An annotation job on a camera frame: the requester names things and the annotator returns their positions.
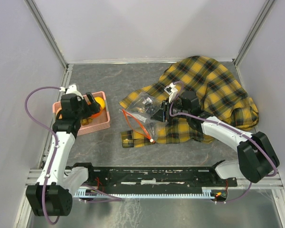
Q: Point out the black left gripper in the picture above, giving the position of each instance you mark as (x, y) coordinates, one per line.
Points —
(95, 105)

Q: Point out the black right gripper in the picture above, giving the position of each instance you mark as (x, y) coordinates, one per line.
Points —
(162, 114)

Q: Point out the clear zip top bag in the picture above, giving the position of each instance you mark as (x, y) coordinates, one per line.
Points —
(141, 123)

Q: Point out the brown fake longan bunch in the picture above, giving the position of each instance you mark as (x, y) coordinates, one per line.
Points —
(86, 121)

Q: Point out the orange fake tangerine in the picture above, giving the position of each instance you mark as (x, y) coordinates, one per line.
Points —
(96, 115)

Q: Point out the dark fake grape bunch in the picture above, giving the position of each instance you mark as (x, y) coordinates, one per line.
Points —
(148, 105)

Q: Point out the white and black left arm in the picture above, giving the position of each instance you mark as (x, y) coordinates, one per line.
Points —
(53, 192)

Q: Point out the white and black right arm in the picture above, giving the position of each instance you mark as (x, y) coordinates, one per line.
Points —
(256, 157)

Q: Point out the pink perforated plastic basket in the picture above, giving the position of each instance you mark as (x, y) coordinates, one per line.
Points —
(97, 123)

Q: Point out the yellow plaid shirt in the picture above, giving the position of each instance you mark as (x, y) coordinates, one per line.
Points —
(218, 91)

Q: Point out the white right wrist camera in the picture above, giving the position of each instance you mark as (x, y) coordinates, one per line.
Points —
(172, 91)

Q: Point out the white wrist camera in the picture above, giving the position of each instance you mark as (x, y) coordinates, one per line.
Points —
(71, 89)
(172, 91)

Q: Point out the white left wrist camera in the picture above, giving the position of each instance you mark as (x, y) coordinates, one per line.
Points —
(71, 89)

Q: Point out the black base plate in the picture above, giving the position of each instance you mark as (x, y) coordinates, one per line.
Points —
(157, 180)

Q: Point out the light blue cable duct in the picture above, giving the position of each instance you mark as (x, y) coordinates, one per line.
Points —
(87, 194)

